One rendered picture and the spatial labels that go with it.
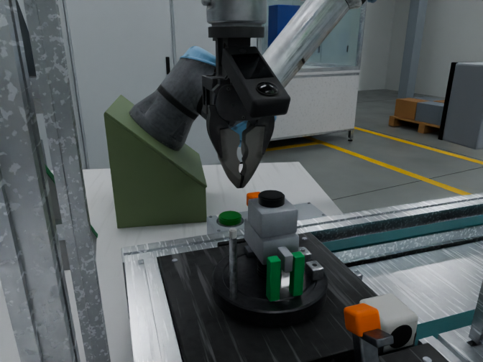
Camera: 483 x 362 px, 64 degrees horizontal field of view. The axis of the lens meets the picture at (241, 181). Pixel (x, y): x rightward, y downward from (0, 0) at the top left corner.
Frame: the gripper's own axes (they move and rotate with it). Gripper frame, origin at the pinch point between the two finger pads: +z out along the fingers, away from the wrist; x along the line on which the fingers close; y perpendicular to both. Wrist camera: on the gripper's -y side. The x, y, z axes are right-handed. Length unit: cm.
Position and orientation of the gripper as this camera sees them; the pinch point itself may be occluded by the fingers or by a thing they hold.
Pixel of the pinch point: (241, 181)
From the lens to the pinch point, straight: 54.3
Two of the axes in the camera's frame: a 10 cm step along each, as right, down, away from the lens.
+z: 0.0, 9.4, 3.4
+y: -3.2, -3.2, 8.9
